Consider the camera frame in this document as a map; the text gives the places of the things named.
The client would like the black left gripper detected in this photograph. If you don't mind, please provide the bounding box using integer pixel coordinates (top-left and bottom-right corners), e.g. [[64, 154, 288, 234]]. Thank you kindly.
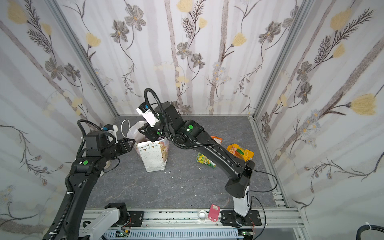
[[100, 136, 137, 162]]

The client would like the yellow snack box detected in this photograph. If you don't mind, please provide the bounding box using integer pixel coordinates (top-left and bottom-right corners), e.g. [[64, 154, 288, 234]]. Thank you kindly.
[[227, 144, 254, 162]]

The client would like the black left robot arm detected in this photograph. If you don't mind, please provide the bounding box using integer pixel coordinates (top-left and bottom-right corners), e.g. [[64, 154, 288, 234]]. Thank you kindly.
[[43, 138, 136, 240]]

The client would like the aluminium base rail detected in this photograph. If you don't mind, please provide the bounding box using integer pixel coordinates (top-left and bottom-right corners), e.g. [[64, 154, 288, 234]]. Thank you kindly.
[[56, 207, 307, 240]]

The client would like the small orange snack packet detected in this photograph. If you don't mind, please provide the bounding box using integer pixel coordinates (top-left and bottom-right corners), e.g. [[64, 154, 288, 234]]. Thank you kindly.
[[211, 136, 223, 145]]

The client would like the white paper gift bag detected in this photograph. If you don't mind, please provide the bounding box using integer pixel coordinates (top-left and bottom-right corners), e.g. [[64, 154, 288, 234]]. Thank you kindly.
[[121, 120, 170, 173]]

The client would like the white round knob on rail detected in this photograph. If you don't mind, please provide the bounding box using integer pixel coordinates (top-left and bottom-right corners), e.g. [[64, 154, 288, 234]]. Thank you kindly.
[[198, 210, 208, 222]]

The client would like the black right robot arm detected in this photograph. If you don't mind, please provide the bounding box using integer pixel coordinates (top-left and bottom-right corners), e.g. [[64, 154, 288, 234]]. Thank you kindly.
[[137, 102, 255, 228]]

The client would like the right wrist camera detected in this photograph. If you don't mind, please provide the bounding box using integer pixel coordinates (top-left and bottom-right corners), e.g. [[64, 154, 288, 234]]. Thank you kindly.
[[136, 102, 160, 127]]

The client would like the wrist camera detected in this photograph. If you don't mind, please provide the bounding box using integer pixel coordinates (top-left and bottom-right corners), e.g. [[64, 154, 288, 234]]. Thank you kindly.
[[136, 102, 160, 127], [85, 124, 118, 150]]

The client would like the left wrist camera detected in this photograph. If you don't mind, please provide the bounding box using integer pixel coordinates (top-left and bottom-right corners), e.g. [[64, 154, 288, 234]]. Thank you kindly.
[[85, 124, 118, 150]]

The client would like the pink tag on rail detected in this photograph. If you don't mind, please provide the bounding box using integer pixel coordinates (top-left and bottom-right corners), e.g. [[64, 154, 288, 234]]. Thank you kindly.
[[208, 204, 221, 222]]

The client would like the black cable bottom right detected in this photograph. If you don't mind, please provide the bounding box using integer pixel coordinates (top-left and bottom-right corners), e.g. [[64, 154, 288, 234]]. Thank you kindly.
[[355, 222, 384, 240]]

